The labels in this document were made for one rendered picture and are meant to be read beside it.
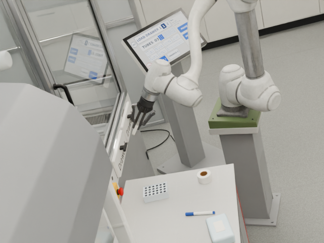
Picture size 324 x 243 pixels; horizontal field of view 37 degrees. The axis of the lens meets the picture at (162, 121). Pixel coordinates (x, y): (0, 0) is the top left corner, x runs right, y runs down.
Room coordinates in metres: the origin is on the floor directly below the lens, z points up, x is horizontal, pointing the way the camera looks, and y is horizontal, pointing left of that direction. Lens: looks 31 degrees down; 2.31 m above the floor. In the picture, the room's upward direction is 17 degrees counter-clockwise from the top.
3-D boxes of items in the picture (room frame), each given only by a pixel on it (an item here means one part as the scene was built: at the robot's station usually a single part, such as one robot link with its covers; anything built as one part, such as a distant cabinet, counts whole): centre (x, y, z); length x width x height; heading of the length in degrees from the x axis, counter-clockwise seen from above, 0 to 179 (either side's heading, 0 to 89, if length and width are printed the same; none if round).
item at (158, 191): (1.93, 0.13, 0.78); 0.12 x 0.08 x 0.04; 83
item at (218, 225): (1.55, -0.10, 0.78); 0.15 x 0.10 x 0.04; 0
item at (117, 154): (2.23, 0.27, 0.87); 0.29 x 0.02 x 0.11; 167
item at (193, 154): (3.07, -0.17, 0.51); 0.50 x 0.45 x 1.02; 31
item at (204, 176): (1.94, -0.12, 0.78); 0.07 x 0.07 x 0.04
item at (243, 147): (2.43, -0.43, 0.38); 0.30 x 0.30 x 0.76; 63
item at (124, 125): (2.53, 0.20, 0.87); 0.29 x 0.02 x 0.11; 167
